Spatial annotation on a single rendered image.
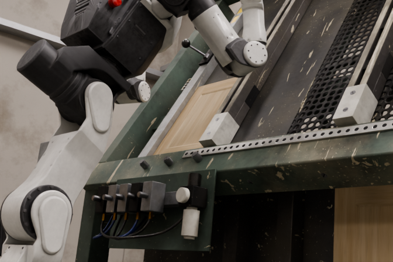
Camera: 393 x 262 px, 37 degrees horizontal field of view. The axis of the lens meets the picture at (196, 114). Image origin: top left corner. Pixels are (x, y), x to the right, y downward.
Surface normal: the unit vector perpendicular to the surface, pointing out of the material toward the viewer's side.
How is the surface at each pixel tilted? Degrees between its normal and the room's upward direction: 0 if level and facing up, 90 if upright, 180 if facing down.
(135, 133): 90
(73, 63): 90
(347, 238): 90
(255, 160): 60
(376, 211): 90
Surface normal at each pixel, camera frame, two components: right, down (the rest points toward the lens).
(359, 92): -0.58, -0.70
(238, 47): 0.40, -0.22
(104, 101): 0.68, -0.15
